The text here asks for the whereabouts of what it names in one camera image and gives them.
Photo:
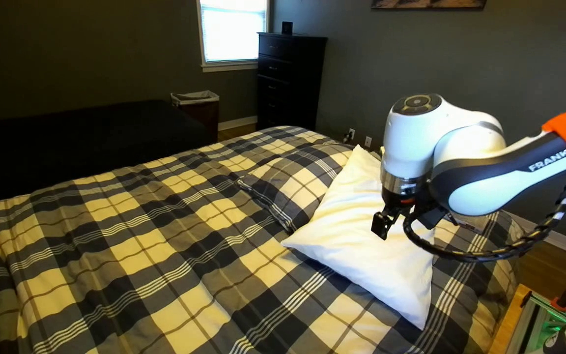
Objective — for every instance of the plaid pillow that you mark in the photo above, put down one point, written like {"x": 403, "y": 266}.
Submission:
{"x": 289, "y": 190}

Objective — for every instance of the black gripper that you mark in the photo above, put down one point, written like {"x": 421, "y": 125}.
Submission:
{"x": 403, "y": 209}

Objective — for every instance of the green framed items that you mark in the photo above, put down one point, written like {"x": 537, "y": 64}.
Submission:
{"x": 541, "y": 325}

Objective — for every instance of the light wooden table board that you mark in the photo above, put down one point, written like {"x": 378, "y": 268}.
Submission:
{"x": 505, "y": 327}

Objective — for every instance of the white pillow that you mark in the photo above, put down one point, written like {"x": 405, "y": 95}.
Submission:
{"x": 362, "y": 257}

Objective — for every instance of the small dark object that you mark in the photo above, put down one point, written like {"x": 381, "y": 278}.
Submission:
{"x": 287, "y": 29}

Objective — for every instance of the bright window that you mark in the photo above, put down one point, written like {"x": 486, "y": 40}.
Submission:
{"x": 234, "y": 32}

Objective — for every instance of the framed wall picture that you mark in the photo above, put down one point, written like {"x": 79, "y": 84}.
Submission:
{"x": 427, "y": 5}

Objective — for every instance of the dark bin with tray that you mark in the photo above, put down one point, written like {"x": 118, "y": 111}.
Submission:
{"x": 195, "y": 109}

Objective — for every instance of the white wall plug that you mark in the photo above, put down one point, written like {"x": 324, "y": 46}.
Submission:
{"x": 368, "y": 143}
{"x": 350, "y": 135}

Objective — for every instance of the plaid bed comforter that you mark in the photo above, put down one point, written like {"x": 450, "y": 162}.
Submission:
{"x": 132, "y": 229}

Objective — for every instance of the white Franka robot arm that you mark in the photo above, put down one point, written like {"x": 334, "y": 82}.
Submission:
{"x": 413, "y": 145}

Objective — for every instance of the black tall dresser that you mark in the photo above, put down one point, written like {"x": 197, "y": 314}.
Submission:
{"x": 289, "y": 80}

